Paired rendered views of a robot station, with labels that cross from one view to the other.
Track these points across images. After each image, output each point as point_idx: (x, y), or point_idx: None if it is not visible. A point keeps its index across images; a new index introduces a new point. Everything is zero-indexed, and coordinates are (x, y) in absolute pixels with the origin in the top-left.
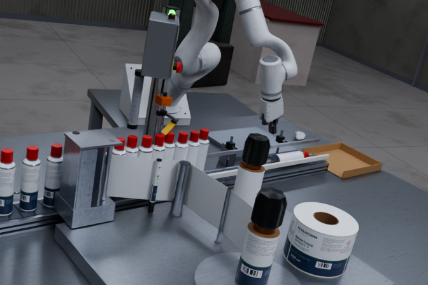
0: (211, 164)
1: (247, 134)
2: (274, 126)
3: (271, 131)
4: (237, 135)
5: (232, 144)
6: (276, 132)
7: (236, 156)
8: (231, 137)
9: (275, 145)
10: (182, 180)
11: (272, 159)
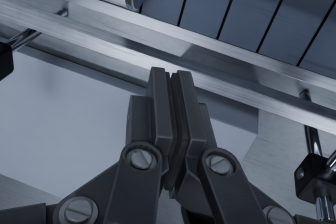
0: (278, 146)
1: (11, 153)
2: (195, 142)
3: (206, 114)
4: (42, 167)
5: (334, 180)
6: (161, 75)
7: (254, 118)
8: (335, 221)
9: (88, 34)
10: None
11: None
